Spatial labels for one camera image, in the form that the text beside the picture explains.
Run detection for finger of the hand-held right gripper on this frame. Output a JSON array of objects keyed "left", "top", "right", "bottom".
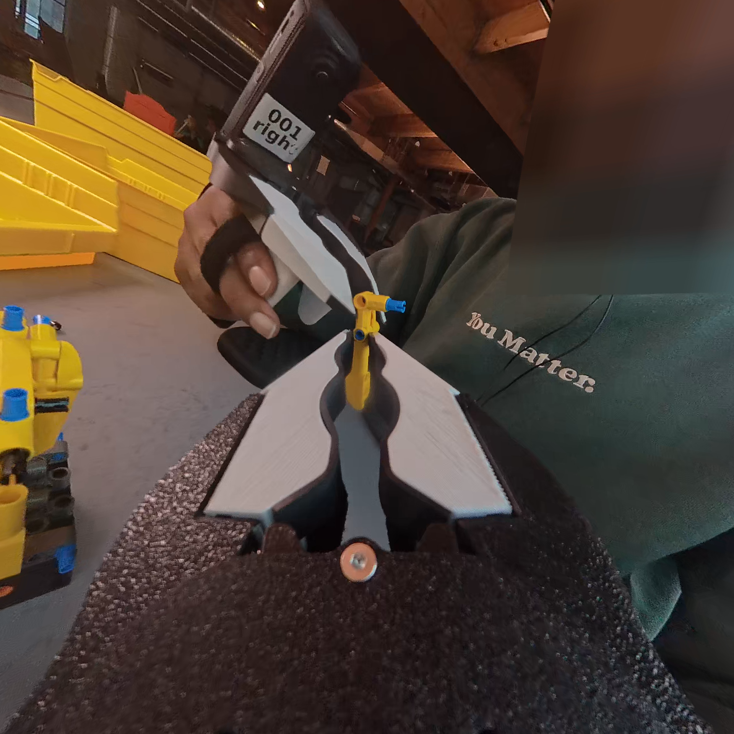
[
  {"left": 299, "top": 216, "right": 382, "bottom": 325},
  {"left": 251, "top": 174, "right": 357, "bottom": 314}
]

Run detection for person's right hand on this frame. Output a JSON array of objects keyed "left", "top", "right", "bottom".
[{"left": 174, "top": 183, "right": 283, "bottom": 340}]

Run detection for yellow lego vehicle model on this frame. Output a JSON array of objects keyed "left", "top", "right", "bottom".
[{"left": 0, "top": 304, "right": 84, "bottom": 610}]

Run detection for person's black pants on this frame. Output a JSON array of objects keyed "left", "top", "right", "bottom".
[{"left": 217, "top": 321, "right": 322, "bottom": 391}]

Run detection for yellow lego tooth piece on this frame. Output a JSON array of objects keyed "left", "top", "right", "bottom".
[{"left": 344, "top": 338, "right": 373, "bottom": 411}]

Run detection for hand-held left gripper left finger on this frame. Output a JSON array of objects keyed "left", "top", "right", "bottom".
[{"left": 202, "top": 330, "right": 352, "bottom": 552}]

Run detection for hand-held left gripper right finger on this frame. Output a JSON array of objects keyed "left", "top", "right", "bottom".
[{"left": 370, "top": 331, "right": 514, "bottom": 552}]

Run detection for red plastic crate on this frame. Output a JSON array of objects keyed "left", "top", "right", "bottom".
[{"left": 123, "top": 92, "right": 177, "bottom": 135}]

